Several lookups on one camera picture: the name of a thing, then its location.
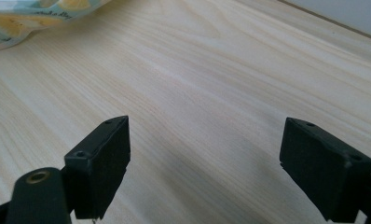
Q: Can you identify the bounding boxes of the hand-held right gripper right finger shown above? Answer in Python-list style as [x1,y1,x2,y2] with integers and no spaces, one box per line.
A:
[279,117,371,224]

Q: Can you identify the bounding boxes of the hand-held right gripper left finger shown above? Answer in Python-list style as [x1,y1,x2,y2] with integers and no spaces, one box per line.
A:
[63,115,131,220]

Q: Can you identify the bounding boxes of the lemon print cloth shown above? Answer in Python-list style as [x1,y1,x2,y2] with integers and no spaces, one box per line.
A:
[0,0,112,52]

